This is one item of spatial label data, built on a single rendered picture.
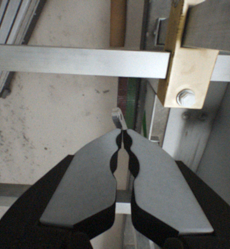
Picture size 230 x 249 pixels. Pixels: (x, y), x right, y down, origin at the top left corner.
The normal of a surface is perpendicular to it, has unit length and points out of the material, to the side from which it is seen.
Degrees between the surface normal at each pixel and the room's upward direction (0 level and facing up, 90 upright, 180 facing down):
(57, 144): 0
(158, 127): 0
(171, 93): 0
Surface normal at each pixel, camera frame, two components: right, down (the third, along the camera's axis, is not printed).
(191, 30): -1.00, -0.05
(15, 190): 0.04, -0.89
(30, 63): -0.04, 0.46
